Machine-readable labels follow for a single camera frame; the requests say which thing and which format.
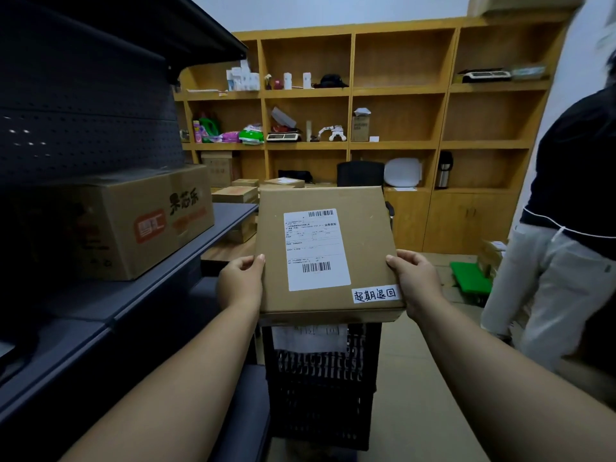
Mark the grey digital scale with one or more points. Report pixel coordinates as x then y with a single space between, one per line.
485 74

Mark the black steel thermos flask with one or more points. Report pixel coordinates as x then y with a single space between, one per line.
443 169

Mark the large printed cardboard box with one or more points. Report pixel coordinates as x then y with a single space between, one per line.
125 221

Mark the black plastic crate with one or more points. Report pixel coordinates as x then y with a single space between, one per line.
322 384

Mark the clear plastic package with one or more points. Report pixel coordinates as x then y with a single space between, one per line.
528 72

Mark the small brown cardboard box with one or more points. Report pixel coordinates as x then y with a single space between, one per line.
360 127

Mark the white paper sheet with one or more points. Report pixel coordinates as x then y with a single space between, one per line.
310 337

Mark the green detergent bottle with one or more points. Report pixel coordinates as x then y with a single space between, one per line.
210 127

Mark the person's right hand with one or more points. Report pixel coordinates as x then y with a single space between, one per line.
416 282

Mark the green plastic stool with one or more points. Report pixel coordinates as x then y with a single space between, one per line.
470 278

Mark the black office chair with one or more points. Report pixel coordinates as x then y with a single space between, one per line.
360 174

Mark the black bag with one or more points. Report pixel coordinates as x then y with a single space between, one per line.
295 175

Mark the person's left hand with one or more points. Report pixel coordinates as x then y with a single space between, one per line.
238 282

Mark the white small bottle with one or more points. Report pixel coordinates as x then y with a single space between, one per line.
287 81
306 80

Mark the green and white plastic bag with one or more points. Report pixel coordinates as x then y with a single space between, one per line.
251 134

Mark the person's right forearm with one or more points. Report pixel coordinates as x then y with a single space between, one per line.
515 394

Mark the dark metal shelf rack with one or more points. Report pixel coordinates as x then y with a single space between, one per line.
96 226

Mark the cardboard box with items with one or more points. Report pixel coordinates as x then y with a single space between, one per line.
492 257

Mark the white round device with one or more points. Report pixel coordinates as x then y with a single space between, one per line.
403 172

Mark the white robot toy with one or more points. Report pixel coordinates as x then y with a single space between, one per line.
331 132

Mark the digital weighing scale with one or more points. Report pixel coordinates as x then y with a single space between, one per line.
283 136

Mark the black cap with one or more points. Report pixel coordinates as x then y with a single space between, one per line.
330 81

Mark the person's left forearm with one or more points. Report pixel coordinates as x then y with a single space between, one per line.
168 394

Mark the group of small white boxes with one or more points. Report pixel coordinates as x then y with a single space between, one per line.
243 77

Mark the person's right thumb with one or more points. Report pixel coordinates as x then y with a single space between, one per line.
395 270

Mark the person's left thumb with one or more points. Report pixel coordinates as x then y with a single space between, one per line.
257 269

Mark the labelled cardboard parcel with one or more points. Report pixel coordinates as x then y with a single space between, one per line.
327 250

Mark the wooden wall shelving unit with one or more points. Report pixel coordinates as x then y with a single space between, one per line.
481 139

